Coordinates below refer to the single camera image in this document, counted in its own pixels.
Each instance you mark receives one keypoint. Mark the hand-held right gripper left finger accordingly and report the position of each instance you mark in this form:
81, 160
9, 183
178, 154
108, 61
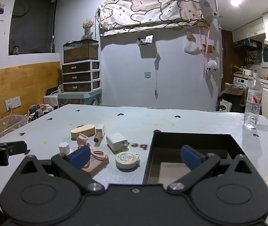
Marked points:
80, 157

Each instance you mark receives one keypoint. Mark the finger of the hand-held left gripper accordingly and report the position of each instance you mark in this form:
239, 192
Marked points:
15, 147

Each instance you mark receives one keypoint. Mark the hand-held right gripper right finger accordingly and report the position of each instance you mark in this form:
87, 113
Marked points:
191, 156

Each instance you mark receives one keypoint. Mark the small white knob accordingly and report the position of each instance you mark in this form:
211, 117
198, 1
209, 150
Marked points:
64, 147

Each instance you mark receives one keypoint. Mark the pink wooden stand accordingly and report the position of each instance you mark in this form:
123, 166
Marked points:
98, 165

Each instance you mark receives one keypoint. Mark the black storage box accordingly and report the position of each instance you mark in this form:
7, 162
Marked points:
171, 143

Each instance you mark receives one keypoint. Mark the oval wooden box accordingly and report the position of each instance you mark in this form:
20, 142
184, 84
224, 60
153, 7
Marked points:
82, 131

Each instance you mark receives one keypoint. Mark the brown tube with white cap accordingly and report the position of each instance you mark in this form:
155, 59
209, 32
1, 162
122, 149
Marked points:
98, 136

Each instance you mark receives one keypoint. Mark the white charger plug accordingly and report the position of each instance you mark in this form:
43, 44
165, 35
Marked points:
115, 141

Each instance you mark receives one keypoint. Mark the round white tape measure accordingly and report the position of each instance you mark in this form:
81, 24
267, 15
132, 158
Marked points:
125, 160

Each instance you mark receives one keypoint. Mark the clear plastic bin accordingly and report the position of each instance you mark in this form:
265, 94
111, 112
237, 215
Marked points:
7, 123

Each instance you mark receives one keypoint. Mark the pile of plush toys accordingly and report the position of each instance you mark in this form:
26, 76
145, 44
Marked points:
41, 109

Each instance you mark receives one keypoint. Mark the chair with clothes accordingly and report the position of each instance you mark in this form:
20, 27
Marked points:
232, 96

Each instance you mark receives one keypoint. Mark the clear plastic water bottle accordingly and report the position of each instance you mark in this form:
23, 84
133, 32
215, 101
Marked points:
252, 108

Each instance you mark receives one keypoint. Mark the white drawer unit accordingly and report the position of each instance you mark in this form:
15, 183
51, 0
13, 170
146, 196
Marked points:
81, 76

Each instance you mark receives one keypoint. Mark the white washing machine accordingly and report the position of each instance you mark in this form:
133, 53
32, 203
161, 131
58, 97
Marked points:
239, 81

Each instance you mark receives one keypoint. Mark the white sheep plush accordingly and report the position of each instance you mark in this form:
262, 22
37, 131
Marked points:
211, 64

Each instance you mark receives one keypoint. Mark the white kitchen pot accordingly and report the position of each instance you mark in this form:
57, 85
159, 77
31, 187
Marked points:
247, 72

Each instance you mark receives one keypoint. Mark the glass fish tank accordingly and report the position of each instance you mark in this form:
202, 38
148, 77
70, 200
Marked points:
81, 51

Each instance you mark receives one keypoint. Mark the brown wooden door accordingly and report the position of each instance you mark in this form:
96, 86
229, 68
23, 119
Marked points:
227, 56

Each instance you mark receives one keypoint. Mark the white hanging bag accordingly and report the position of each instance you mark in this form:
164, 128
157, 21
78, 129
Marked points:
191, 47

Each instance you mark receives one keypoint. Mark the pink hanging ribbons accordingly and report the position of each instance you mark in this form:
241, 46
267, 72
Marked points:
204, 47

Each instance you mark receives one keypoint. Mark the dark window cover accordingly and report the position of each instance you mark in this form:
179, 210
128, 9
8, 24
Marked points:
31, 21

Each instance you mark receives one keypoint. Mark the dried flowers in vase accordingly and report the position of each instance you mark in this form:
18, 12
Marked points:
87, 27

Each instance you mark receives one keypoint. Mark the printed blanket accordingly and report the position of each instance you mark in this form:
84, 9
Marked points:
150, 11

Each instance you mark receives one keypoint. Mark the white wall socket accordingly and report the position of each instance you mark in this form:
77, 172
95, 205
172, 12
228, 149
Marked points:
12, 103

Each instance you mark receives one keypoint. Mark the white wall hook plate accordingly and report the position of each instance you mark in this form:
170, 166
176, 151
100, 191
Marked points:
147, 75

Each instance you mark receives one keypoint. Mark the wooden wall hanger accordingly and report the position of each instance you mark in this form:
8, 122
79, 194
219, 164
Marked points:
210, 49

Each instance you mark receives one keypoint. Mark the clear wall shelf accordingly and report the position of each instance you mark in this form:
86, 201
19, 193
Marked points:
145, 40

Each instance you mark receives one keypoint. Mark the white kitchen wall cabinets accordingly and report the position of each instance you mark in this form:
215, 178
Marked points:
251, 28

